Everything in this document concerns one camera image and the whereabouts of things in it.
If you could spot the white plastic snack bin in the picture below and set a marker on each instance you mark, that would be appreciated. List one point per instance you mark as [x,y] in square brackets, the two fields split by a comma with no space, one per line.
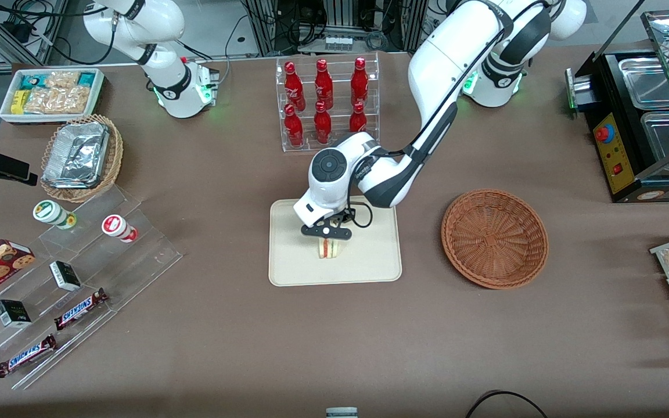
[6,113]

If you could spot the beige plastic tray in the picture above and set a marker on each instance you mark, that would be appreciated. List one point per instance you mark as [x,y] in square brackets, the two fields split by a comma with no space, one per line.
[363,261]

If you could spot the clear acrylic bottle rack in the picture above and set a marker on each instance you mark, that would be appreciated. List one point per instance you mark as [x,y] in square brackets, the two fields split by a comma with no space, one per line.
[337,139]

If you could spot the round brown wicker basket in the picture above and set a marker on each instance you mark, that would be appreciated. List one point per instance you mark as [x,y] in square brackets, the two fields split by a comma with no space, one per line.
[494,238]

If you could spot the white cup green lid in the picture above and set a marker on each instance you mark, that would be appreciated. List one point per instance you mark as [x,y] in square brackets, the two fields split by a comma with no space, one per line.
[50,212]

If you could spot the aluminium foil container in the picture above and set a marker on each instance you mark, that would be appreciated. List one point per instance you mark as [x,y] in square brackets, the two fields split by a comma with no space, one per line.
[76,154]

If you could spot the triangle sandwich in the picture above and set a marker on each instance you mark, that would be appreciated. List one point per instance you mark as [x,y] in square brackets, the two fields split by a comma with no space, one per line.
[330,248]

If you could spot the yellow snack packet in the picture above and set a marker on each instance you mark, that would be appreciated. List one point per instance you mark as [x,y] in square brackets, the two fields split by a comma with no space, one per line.
[18,101]

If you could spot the small black box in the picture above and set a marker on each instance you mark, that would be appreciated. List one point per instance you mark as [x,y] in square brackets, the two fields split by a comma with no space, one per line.
[65,276]
[12,313]

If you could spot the light wicker basket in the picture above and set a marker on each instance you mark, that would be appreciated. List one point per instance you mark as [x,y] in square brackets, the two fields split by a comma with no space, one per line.
[115,157]

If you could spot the black equipment cabinet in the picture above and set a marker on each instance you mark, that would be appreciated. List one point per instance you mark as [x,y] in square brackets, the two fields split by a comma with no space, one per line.
[311,17]

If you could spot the black food warmer yellow panel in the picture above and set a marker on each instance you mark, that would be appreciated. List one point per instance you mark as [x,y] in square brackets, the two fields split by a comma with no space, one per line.
[616,157]

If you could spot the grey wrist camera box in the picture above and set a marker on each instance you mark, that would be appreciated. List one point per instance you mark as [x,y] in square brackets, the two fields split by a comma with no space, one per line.
[326,231]

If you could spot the teal snack packet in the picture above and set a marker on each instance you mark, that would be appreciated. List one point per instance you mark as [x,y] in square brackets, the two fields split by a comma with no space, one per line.
[35,81]
[87,79]

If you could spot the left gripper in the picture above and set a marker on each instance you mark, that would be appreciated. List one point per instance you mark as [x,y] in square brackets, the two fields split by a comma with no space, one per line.
[345,215]

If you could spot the red cola bottle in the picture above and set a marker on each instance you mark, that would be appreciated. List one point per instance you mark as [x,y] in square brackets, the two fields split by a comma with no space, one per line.
[292,126]
[292,81]
[359,75]
[323,78]
[358,120]
[322,123]

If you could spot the grey box with white label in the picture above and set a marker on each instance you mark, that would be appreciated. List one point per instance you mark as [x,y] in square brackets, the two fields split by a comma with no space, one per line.
[341,413]

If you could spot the white power strip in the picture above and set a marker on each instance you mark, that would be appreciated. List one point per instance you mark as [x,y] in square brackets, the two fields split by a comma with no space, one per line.
[337,42]

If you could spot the large bag of rice crackers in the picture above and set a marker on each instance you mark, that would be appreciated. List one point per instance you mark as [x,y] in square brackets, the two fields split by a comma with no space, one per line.
[58,100]

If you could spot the Snickers chocolate bar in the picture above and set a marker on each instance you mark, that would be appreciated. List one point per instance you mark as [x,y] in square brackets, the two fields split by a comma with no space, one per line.
[25,356]
[79,309]

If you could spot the white cup red lid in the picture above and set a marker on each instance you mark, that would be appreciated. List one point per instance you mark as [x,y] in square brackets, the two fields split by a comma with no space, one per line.
[117,226]

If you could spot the small bag of rice crackers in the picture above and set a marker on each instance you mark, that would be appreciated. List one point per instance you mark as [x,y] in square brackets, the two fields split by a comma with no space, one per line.
[63,79]

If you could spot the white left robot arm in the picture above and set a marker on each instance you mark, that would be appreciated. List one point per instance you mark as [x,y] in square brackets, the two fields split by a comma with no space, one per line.
[445,58]

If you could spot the clear acrylic stepped stand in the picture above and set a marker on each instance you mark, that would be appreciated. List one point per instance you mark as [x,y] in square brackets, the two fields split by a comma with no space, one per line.
[137,261]

